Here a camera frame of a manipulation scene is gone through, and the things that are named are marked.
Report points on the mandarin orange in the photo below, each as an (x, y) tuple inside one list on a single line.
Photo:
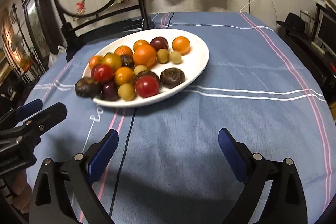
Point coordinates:
[(95, 60)]

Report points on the white round plate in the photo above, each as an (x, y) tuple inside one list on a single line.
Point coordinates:
[(192, 64)]

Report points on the yellow orange round fruit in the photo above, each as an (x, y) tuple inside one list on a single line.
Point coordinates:
[(112, 60)]

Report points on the large front orange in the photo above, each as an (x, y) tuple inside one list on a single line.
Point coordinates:
[(145, 55)]

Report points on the large dark red plum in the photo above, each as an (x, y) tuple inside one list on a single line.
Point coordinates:
[(109, 91)]

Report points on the small back mandarin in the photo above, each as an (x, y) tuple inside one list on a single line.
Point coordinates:
[(124, 50)]

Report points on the tan longan fruit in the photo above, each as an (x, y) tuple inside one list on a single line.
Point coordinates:
[(140, 68)]

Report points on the orange tomato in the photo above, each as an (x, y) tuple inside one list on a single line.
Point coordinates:
[(123, 75)]

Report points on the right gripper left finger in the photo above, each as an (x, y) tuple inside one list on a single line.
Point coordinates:
[(99, 156)]

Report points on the blue striped tablecloth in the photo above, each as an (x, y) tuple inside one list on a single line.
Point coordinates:
[(168, 167)]

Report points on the yellow cherry tomato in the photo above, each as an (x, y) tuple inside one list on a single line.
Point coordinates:
[(139, 43)]

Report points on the red cherry tomato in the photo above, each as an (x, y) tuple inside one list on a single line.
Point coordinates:
[(147, 86), (102, 73)]

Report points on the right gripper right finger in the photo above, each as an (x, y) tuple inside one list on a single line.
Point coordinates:
[(236, 154)]

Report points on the small yellow longan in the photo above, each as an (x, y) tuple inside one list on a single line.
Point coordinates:
[(162, 56)]

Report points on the dark wooden cabinet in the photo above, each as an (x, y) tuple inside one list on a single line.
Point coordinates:
[(42, 26)]

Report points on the smooth orange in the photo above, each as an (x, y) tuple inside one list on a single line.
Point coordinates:
[(181, 44)]

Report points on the person left hand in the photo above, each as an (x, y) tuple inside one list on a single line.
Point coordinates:
[(23, 192)]

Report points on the hidden small longan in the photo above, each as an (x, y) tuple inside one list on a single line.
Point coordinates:
[(175, 57)]

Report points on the large dark chestnut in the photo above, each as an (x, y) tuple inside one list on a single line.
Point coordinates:
[(146, 73)]

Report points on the dark water chestnut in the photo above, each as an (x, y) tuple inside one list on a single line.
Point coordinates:
[(172, 77)]

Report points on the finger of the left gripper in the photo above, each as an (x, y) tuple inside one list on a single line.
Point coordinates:
[(41, 121), (21, 113)]

